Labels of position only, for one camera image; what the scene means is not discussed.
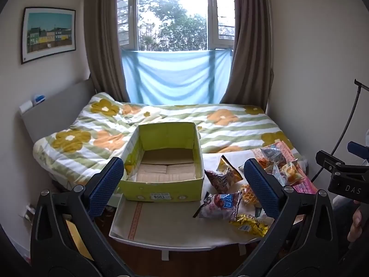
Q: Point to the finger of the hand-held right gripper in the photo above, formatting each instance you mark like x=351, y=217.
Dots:
x=357, y=147
x=328, y=158

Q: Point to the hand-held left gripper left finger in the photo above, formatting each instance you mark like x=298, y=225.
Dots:
x=105, y=184

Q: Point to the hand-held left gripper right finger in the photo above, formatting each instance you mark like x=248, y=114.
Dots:
x=261, y=187

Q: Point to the waffle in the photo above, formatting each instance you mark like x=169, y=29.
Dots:
x=249, y=196

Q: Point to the white orange snack packet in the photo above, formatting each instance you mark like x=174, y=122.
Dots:
x=263, y=163

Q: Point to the yellow cake packet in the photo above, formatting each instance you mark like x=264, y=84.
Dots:
x=288, y=173

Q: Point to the grey snack packet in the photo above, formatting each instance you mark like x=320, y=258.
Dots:
x=271, y=153

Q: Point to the yellow black snack packet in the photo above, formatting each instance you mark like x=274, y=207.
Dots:
x=248, y=222

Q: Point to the pink patterned bag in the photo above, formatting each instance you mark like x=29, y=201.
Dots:
x=304, y=187

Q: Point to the yellow brown triangular packet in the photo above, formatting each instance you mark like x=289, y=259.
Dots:
x=227, y=170

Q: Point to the dark brown snack packet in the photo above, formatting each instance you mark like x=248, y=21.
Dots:
x=219, y=184

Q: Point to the red blue white packet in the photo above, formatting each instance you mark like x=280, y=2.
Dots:
x=219, y=205

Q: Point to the green cardboard box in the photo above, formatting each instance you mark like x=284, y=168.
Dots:
x=161, y=138

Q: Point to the person's right hand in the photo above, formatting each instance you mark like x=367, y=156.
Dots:
x=356, y=225

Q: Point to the floral striped blanket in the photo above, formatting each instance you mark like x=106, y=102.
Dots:
x=230, y=129

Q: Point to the grey bed headboard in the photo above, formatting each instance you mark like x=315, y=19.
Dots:
x=57, y=106

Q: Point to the white small table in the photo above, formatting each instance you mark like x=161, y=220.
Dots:
x=173, y=245

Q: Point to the blue white small object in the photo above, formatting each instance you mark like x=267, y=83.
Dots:
x=39, y=98

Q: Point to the brown curtain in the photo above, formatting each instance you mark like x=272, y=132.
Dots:
x=250, y=63
x=101, y=49

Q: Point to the light blue hanging cloth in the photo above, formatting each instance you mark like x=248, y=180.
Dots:
x=173, y=75

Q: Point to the framed house picture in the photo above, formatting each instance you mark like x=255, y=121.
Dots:
x=47, y=31

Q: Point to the window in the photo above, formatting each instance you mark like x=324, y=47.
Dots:
x=173, y=20

